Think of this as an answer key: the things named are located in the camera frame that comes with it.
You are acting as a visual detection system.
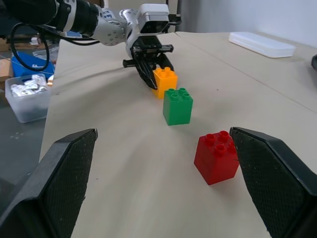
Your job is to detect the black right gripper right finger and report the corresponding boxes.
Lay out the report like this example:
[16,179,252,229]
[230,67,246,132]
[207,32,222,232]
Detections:
[229,126,317,238]

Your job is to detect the blue box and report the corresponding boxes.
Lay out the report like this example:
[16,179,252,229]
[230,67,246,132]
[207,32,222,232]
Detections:
[11,51,55,78]

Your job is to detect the yellow studded toy cube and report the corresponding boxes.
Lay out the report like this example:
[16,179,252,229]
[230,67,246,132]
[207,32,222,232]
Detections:
[151,66,178,100]

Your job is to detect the beige table cover sheet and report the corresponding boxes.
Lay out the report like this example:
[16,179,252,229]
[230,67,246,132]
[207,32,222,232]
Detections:
[39,31,317,238]

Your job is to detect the green studded toy cube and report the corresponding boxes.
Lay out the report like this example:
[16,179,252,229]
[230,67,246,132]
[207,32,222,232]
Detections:
[162,87,194,126]

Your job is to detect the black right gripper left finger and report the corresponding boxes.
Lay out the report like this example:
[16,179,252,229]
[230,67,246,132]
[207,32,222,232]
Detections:
[0,128,99,238]

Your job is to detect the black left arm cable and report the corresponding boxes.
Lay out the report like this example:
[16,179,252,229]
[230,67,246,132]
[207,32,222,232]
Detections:
[10,22,101,72]

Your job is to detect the clear flat plastic lid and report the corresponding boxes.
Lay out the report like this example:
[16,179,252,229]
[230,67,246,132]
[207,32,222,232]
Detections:
[228,31,297,59]

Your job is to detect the translucent plastic storage bin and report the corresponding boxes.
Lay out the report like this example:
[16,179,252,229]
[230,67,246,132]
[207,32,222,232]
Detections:
[4,73,52,124]

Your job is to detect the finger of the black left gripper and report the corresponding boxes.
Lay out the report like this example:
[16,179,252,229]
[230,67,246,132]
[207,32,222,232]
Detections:
[134,56,159,90]
[155,52,175,73]

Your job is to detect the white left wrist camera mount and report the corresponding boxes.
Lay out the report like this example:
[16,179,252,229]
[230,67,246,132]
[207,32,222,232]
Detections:
[119,3,170,58]

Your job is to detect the red studded toy cube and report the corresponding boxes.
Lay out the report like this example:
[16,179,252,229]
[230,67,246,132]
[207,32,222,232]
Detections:
[193,130,240,186]

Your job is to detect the brown cardboard box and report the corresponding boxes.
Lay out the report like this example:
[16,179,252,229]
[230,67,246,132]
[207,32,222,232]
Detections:
[0,59,14,83]

